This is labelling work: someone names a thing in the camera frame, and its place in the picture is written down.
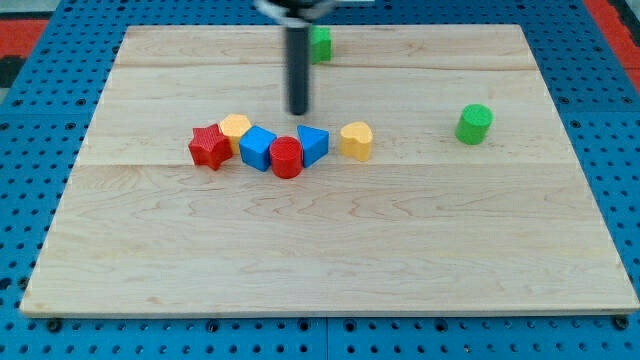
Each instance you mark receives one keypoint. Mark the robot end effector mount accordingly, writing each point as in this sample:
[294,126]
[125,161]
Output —
[295,11]

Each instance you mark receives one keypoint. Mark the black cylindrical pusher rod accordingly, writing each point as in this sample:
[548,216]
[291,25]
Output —
[297,58]

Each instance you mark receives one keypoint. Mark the red star block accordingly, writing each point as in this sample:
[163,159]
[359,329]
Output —
[210,147]

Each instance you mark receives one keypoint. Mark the green block at back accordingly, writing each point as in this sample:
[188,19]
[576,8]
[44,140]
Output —
[321,44]

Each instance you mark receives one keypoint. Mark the blue triangle block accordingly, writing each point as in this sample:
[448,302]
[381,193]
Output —
[314,142]

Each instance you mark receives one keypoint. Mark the yellow pentagon block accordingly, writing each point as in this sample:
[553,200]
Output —
[234,127]

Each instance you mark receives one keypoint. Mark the yellow heart block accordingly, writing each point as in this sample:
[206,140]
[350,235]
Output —
[356,140]

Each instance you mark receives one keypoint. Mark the red cylinder block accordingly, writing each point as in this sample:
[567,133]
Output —
[286,157]

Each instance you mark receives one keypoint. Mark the blue cube block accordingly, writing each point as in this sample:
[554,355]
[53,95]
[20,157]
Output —
[254,147]

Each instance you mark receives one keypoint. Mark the wooden board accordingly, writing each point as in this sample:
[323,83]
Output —
[427,227]

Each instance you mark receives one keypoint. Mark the green cylinder block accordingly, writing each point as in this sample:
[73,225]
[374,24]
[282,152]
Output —
[474,123]

